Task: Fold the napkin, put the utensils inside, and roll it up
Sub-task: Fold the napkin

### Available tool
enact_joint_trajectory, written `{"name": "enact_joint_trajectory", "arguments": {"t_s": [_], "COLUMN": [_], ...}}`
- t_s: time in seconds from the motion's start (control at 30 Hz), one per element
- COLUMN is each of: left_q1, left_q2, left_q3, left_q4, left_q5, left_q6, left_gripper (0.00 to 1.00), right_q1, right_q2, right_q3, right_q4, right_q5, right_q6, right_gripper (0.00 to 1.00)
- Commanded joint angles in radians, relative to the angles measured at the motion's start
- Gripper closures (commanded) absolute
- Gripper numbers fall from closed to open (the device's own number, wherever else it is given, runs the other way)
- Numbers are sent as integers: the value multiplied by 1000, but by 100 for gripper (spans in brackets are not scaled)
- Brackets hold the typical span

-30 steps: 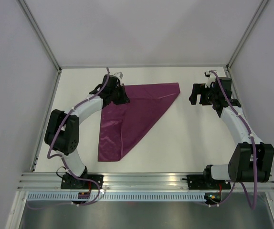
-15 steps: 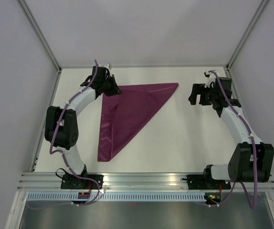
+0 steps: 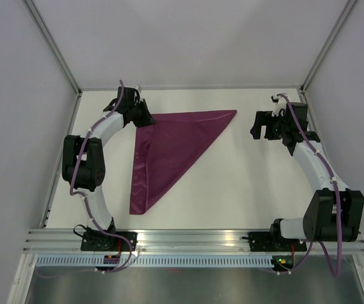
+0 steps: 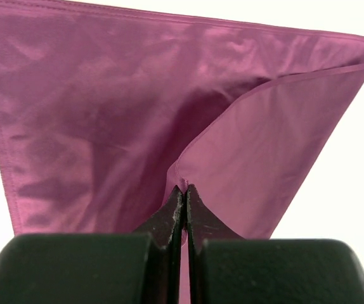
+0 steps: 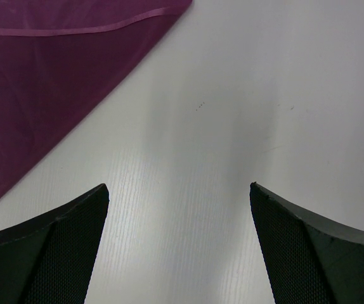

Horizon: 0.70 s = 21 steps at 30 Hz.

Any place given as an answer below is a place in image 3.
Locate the purple cloth napkin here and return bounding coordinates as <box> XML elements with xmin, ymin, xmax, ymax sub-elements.
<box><xmin>129</xmin><ymin>110</ymin><xmax>237</xmax><ymax>215</ymax></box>

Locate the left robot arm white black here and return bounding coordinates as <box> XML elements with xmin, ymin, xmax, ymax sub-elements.
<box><xmin>62</xmin><ymin>85</ymin><xmax>156</xmax><ymax>251</ymax></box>

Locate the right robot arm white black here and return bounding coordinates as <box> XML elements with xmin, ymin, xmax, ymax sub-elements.
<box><xmin>250</xmin><ymin>96</ymin><xmax>364</xmax><ymax>250</ymax></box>

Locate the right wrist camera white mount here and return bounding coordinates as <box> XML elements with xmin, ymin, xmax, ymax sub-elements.
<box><xmin>271</xmin><ymin>93</ymin><xmax>289</xmax><ymax>117</ymax></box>

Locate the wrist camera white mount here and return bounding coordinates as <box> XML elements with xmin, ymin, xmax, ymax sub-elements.
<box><xmin>134</xmin><ymin>84</ymin><xmax>142</xmax><ymax>94</ymax></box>
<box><xmin>271</xmin><ymin>93</ymin><xmax>289</xmax><ymax>117</ymax></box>

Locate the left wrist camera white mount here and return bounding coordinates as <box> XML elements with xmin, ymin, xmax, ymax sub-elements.
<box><xmin>134</xmin><ymin>84</ymin><xmax>142</xmax><ymax>94</ymax></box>

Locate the rear aluminium frame bar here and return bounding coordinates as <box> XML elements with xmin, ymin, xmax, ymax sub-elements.
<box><xmin>79</xmin><ymin>84</ymin><xmax>303</xmax><ymax>92</ymax></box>

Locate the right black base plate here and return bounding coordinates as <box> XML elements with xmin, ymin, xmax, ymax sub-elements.
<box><xmin>243</xmin><ymin>231</ymin><xmax>308</xmax><ymax>253</ymax></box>

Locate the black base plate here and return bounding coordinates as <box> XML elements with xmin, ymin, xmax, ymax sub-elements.
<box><xmin>243</xmin><ymin>231</ymin><xmax>308</xmax><ymax>253</ymax></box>
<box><xmin>81</xmin><ymin>231</ymin><xmax>138</xmax><ymax>252</ymax></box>

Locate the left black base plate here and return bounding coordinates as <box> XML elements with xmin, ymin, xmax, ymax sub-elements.
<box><xmin>81</xmin><ymin>231</ymin><xmax>138</xmax><ymax>252</ymax></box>

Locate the white slotted cable duct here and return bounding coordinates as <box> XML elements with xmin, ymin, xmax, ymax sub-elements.
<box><xmin>36</xmin><ymin>254</ymin><xmax>273</xmax><ymax>268</ymax></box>

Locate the right aluminium frame post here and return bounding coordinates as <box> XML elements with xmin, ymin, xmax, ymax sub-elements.
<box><xmin>299</xmin><ymin>0</ymin><xmax>359</xmax><ymax>94</ymax></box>

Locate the aluminium frame post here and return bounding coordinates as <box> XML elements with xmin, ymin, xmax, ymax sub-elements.
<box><xmin>22</xmin><ymin>0</ymin><xmax>82</xmax><ymax>96</ymax></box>
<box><xmin>299</xmin><ymin>0</ymin><xmax>359</xmax><ymax>94</ymax></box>

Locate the left aluminium frame post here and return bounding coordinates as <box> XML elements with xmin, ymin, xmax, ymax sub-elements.
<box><xmin>22</xmin><ymin>0</ymin><xmax>82</xmax><ymax>96</ymax></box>

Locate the aluminium mounting rail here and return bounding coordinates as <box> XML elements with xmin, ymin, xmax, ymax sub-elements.
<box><xmin>23</xmin><ymin>229</ymin><xmax>364</xmax><ymax>256</ymax></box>

